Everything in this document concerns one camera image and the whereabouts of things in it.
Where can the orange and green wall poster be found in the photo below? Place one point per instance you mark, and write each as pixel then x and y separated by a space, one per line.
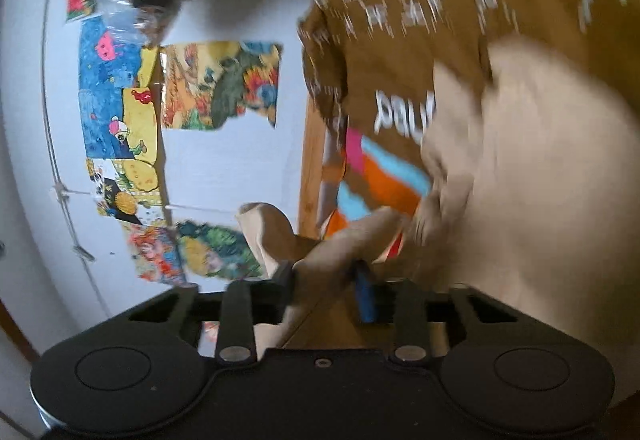
pixel 215 84

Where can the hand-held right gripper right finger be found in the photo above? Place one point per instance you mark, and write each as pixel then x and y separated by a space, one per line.
pixel 366 295

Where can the yellow spotted wall poster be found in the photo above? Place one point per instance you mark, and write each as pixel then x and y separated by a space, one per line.
pixel 132 185

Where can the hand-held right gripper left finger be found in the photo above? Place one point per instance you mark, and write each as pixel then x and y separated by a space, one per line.
pixel 282 290

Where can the wooden wall trim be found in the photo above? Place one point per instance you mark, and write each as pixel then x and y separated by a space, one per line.
pixel 20 330

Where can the green and red wall poster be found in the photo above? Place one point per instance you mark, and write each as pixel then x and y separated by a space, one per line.
pixel 200 250

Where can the wooden bed frame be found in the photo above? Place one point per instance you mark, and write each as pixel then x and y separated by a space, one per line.
pixel 310 169

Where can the brown printed bag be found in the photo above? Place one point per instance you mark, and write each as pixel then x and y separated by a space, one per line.
pixel 400 54

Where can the blue and yellow wall poster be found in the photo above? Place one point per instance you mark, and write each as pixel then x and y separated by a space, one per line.
pixel 107 89

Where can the beige large garment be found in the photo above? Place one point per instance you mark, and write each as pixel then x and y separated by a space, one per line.
pixel 540 169

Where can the colourful striped blanket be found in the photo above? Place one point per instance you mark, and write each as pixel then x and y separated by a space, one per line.
pixel 380 180

